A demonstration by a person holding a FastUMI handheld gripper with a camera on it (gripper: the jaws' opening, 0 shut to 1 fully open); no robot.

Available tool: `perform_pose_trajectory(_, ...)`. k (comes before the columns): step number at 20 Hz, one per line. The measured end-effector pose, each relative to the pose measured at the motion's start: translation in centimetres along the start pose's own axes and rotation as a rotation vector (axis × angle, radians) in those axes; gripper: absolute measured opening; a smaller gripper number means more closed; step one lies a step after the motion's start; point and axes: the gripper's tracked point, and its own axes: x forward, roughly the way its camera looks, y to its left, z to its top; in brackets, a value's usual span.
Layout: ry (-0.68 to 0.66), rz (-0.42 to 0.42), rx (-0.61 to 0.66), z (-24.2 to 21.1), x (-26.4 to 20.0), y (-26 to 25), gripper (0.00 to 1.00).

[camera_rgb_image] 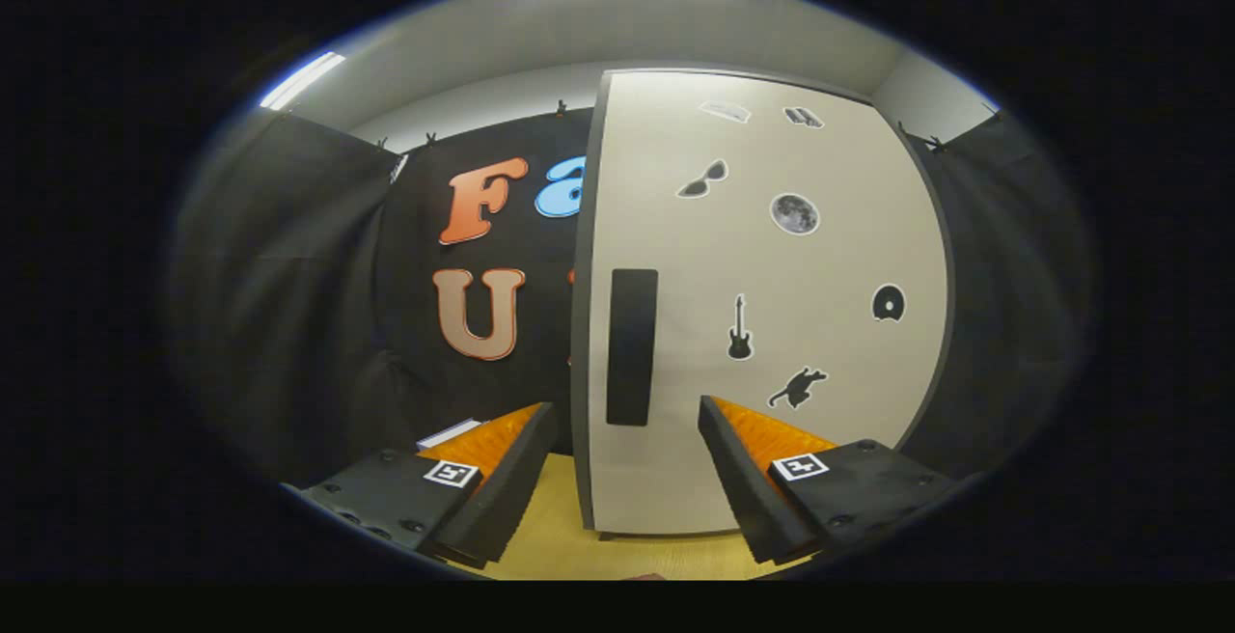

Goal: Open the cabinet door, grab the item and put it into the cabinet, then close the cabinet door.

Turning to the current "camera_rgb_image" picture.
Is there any stack of purple white booklets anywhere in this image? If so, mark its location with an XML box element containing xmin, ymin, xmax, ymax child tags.
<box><xmin>416</xmin><ymin>418</ymin><xmax>483</xmax><ymax>451</ymax></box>

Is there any black backdrop cloth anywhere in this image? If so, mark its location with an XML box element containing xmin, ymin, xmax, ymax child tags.
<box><xmin>164</xmin><ymin>107</ymin><xmax>1096</xmax><ymax>489</ymax></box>

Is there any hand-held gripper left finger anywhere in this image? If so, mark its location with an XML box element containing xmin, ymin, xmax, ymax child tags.
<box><xmin>280</xmin><ymin>401</ymin><xmax>560</xmax><ymax>571</ymax></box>

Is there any black door handle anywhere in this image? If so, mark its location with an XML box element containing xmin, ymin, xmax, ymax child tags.
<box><xmin>605</xmin><ymin>268</ymin><xmax>660</xmax><ymax>427</ymax></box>

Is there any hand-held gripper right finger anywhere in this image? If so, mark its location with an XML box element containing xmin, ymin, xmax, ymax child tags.
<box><xmin>698</xmin><ymin>395</ymin><xmax>966</xmax><ymax>566</ymax></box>

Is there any narrow ceiling light strip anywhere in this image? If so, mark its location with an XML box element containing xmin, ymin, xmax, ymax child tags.
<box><xmin>259</xmin><ymin>51</ymin><xmax>347</xmax><ymax>112</ymax></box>

